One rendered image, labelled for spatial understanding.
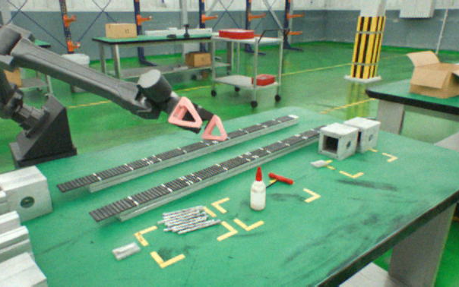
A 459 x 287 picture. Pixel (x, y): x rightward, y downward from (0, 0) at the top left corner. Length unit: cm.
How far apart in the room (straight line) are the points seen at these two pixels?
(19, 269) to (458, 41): 1151
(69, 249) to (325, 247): 56
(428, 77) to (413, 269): 115
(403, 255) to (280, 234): 87
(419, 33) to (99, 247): 1169
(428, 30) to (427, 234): 1067
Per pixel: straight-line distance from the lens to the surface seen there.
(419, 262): 162
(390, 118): 246
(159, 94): 86
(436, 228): 152
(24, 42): 103
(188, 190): 99
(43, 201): 99
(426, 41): 1203
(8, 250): 80
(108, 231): 88
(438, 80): 233
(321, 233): 87
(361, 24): 691
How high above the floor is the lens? 127
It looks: 22 degrees down
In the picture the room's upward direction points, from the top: straight up
